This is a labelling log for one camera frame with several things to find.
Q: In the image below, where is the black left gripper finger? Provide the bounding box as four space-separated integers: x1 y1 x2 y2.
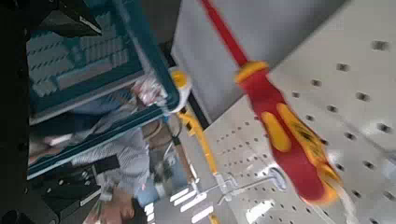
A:
39 0 103 39
40 175 103 218

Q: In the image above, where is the metal wire pegboard hook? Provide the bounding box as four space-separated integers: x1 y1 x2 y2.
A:
214 167 288 206

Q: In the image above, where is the person in striped shirt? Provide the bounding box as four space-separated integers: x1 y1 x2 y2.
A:
29 74 200 224

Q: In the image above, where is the teal plastic crate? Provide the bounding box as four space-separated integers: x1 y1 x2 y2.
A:
26 0 182 181

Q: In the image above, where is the white paint roller yellow handle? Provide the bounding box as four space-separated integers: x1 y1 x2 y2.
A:
168 66 219 175

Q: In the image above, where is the red yellow screwdriver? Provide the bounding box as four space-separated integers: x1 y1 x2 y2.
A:
199 0 344 207

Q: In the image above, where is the beige pegboard panel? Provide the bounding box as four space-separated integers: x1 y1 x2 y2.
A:
269 0 396 153
202 96 396 224

